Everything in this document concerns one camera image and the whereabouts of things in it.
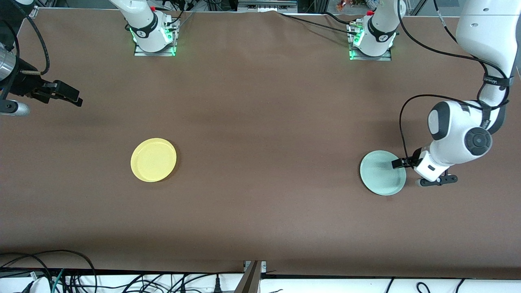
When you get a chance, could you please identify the pale green round plate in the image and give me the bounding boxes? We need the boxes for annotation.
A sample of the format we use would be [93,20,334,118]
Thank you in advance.
[360,150,407,196]

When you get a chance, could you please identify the yellow round plate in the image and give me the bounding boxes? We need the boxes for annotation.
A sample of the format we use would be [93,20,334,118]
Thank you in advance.
[130,138,177,183]

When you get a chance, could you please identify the brown table cover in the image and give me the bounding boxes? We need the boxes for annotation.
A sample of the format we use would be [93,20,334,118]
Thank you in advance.
[0,8,521,281]

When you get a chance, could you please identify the colourful small objects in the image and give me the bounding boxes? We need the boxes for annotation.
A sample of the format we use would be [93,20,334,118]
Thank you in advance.
[335,0,369,11]

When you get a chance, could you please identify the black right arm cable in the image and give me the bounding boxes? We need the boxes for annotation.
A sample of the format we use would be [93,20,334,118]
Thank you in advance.
[12,0,50,76]

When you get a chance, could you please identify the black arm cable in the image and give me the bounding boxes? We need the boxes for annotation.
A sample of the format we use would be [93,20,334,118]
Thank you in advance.
[397,0,514,163]
[12,0,50,76]

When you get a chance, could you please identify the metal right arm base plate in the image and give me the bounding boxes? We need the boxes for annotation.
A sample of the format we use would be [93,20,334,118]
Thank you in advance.
[134,18,180,57]

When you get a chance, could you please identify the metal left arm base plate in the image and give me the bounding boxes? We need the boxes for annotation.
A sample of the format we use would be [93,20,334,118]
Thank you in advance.
[348,21,393,61]

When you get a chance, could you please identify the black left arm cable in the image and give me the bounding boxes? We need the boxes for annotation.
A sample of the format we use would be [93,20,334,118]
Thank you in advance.
[397,0,514,163]

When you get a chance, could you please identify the black right base cable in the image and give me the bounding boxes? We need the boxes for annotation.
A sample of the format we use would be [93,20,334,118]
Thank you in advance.
[165,0,197,29]

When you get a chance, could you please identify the black looping floor cable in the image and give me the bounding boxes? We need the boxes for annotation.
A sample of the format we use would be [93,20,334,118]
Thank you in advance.
[0,249,97,293]

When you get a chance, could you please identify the short black base cable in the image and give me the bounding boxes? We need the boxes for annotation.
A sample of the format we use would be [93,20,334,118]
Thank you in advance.
[324,11,359,27]

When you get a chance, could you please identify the long black base cable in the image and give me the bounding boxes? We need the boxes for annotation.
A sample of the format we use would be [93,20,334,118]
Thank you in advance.
[278,12,359,34]

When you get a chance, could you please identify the green cable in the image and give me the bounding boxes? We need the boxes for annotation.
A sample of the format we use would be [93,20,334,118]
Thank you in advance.
[51,269,66,293]

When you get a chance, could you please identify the aluminium frame post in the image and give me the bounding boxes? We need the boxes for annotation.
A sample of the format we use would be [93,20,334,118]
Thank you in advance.
[233,260,267,293]

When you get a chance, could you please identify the aluminium profile rail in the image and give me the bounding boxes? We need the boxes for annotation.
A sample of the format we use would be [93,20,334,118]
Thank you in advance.
[237,0,298,13]

